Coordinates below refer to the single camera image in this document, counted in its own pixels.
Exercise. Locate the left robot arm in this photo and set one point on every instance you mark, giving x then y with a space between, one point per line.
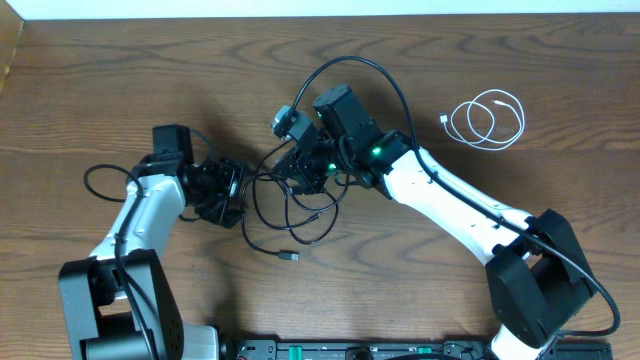
117 302

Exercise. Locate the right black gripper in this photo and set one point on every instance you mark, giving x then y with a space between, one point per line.
301 170

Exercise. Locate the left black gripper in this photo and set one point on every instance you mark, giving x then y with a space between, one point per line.
233 173

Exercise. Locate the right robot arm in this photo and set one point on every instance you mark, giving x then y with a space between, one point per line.
537 273

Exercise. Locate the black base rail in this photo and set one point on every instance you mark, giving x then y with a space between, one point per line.
265 349

